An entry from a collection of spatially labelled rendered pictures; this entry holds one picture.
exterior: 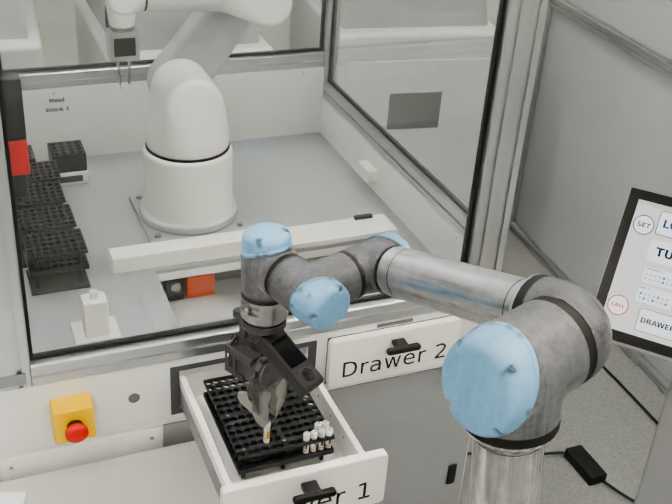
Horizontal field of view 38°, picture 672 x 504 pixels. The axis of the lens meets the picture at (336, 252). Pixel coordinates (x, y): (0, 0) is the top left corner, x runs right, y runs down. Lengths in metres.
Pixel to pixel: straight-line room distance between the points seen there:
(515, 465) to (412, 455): 1.08
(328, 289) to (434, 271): 0.15
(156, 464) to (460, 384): 0.90
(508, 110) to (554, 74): 2.15
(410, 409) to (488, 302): 0.90
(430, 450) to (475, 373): 1.17
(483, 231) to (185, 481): 0.75
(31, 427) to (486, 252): 0.93
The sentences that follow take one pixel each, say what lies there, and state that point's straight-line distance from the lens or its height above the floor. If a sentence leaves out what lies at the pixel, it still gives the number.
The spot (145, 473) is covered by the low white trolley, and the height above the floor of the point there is 0.76.
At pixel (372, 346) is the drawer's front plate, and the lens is 1.96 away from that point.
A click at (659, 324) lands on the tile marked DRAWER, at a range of 2.01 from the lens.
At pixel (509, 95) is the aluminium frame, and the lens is 1.84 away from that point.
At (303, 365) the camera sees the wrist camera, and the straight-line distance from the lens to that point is 1.53.
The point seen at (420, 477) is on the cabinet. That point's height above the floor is 0.48.
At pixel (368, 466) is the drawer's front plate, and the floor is 0.91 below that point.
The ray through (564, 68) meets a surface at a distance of 3.93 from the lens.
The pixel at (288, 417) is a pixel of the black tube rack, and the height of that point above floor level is 0.90.
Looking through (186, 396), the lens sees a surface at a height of 0.89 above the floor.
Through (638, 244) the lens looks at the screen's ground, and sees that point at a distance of 2.04.
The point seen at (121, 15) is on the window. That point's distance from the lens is 1.54.
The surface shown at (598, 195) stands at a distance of 3.77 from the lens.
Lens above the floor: 2.05
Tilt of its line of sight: 31 degrees down
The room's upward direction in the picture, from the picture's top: 4 degrees clockwise
